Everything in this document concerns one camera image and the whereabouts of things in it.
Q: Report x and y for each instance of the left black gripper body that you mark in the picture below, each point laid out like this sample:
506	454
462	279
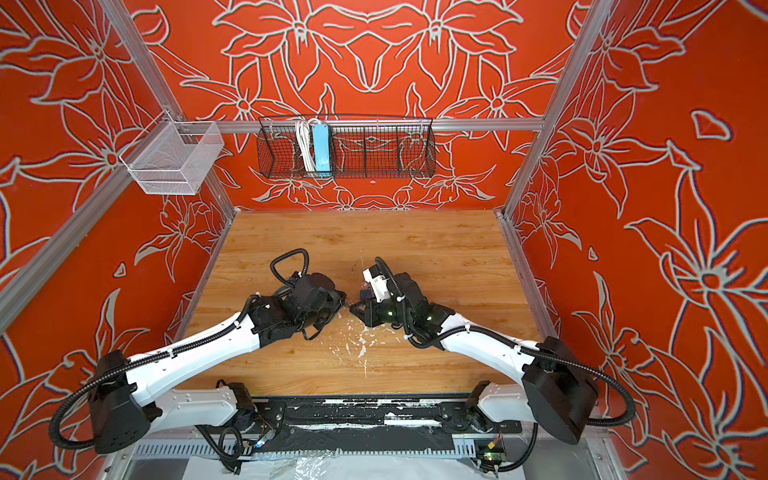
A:
322	317

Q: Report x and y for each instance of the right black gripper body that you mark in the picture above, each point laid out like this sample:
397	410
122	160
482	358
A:
385	313

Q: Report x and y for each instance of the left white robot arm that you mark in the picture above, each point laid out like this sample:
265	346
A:
127	395

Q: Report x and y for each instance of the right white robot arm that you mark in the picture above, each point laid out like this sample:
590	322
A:
549	386

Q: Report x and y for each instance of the light blue box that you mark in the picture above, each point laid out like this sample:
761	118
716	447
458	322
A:
321	143

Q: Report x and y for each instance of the clear plastic bin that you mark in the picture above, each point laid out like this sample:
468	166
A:
174	158

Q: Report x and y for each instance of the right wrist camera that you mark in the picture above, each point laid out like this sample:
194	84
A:
378	283

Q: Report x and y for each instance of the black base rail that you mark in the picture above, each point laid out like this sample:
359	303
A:
366	424

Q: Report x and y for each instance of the black wire basket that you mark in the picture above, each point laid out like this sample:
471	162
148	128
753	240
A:
362	147

